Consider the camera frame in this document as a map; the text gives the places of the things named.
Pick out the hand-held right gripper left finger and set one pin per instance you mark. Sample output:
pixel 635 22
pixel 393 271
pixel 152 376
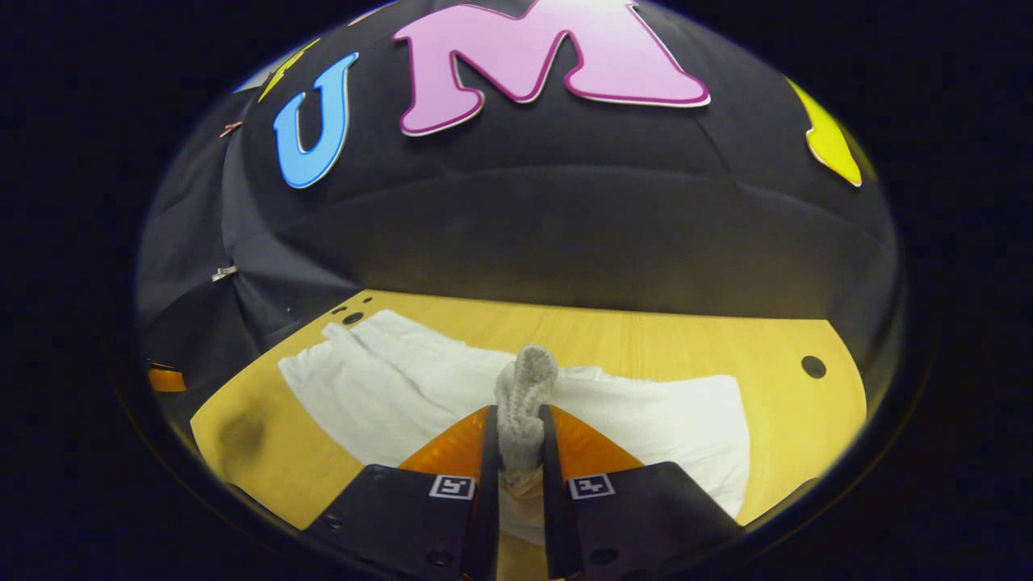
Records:
pixel 487 500

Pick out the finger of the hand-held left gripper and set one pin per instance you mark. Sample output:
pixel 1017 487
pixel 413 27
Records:
pixel 167 380

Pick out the white jeans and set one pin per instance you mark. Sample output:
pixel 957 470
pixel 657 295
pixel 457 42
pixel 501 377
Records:
pixel 387 387

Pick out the black backdrop cloth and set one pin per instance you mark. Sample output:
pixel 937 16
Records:
pixel 565 202

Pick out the small metal clip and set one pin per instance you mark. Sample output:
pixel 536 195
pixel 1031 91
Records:
pixel 224 273

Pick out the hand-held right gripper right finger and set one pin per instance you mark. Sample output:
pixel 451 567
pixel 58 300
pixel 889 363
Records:
pixel 553 508

